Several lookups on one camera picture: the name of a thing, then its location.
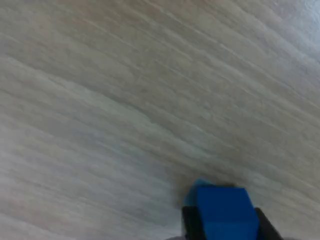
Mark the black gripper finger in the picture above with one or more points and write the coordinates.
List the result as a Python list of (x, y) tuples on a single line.
[(192, 225), (268, 226)]

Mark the blue cube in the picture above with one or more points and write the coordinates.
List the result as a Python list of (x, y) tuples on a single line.
[(227, 215)]

